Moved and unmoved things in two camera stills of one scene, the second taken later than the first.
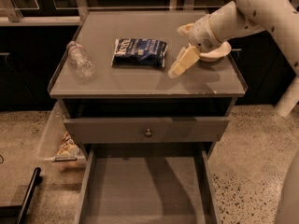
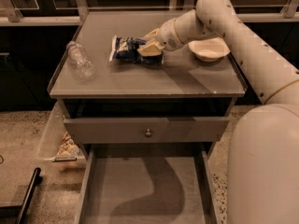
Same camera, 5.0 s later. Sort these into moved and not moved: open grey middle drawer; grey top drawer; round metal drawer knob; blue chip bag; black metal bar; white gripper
Moved: white gripper; blue chip bag
Not moved: open grey middle drawer; round metal drawer knob; black metal bar; grey top drawer
